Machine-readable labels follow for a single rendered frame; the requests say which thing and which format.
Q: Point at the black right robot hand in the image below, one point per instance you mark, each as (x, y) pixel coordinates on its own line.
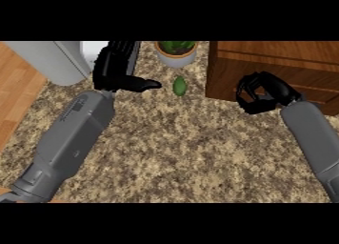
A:
(266, 95)

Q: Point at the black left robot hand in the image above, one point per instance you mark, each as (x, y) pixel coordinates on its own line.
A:
(114, 73)

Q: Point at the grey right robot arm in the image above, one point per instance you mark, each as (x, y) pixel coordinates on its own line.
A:
(317, 143)

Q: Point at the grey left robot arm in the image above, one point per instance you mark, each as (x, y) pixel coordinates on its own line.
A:
(64, 146)

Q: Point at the brown wooden drawer cabinet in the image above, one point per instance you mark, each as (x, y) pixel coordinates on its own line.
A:
(279, 68)

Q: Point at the green cup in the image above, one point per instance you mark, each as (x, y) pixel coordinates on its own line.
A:
(180, 85)

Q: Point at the pale grey appliance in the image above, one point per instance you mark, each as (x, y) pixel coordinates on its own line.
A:
(55, 60)

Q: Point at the potted green plant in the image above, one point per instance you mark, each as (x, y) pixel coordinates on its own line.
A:
(177, 53)

